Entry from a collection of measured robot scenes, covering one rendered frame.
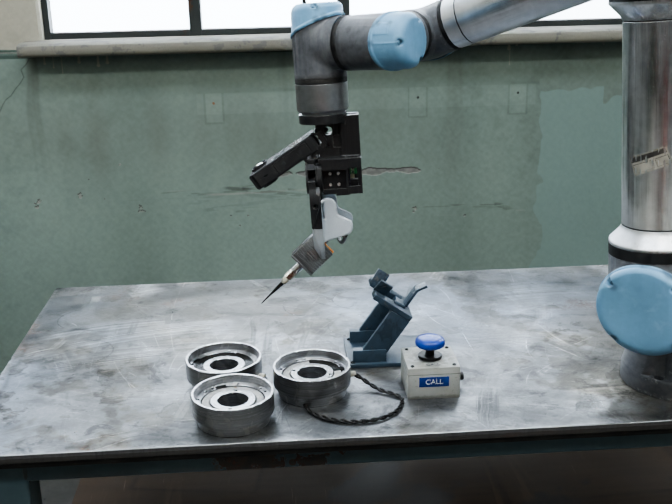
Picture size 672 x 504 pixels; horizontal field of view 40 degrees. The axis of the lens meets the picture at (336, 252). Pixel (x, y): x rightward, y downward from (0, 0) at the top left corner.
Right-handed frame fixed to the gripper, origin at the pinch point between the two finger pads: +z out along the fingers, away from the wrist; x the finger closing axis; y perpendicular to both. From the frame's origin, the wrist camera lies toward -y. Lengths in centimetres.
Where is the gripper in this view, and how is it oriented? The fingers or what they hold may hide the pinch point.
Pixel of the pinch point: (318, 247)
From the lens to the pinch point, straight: 137.3
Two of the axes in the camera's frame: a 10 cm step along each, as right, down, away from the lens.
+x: 0.2, -2.6, 9.7
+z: 0.6, 9.6, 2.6
